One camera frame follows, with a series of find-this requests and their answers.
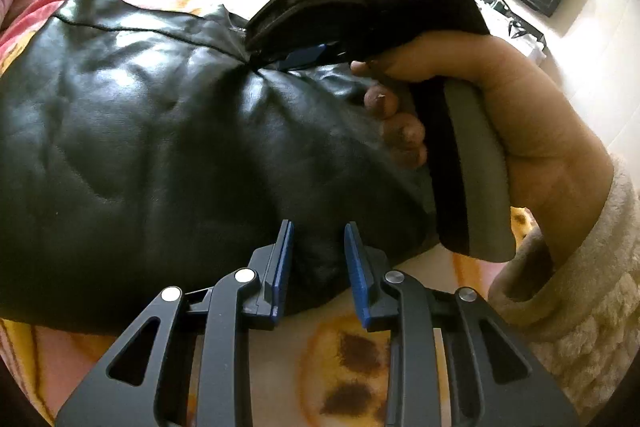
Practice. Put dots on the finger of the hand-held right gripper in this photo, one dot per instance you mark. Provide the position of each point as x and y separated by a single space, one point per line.
305 56

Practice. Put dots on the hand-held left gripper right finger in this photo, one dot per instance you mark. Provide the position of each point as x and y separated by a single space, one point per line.
356 277

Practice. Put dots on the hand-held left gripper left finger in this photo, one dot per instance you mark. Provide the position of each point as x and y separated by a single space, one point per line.
282 277

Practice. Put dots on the black leather jacket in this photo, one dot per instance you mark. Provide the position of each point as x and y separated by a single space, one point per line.
150 132

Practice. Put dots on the person's right forearm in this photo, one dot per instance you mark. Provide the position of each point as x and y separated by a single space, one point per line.
590 307

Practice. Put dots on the person's right hand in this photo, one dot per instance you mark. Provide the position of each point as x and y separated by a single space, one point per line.
525 122

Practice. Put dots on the pink printed blanket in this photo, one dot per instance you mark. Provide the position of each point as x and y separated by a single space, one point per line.
340 387

